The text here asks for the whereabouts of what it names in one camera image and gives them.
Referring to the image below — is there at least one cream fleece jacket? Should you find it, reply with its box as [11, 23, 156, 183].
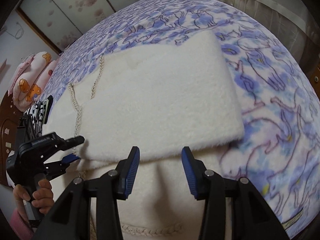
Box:
[43, 30, 245, 239]

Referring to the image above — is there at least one left hand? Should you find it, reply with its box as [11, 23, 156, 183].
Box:
[13, 179, 54, 220]

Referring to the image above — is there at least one pink sleeve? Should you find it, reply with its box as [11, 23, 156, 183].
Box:
[9, 209, 34, 240]

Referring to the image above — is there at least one dark wooden headboard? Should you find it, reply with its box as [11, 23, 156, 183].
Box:
[0, 92, 23, 186]

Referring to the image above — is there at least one black white printed folded garment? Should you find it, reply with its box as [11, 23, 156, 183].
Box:
[25, 95, 53, 135]

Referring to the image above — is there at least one blue cat-print fleece blanket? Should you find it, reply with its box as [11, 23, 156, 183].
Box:
[43, 0, 319, 238]

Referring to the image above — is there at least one pink bear-print quilt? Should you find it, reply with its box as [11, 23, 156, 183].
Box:
[8, 51, 59, 112]

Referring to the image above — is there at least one paw-print sliding door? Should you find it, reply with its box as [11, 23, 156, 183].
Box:
[19, 0, 139, 50]

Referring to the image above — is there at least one cream curtain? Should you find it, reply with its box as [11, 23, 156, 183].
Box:
[197, 0, 316, 41]

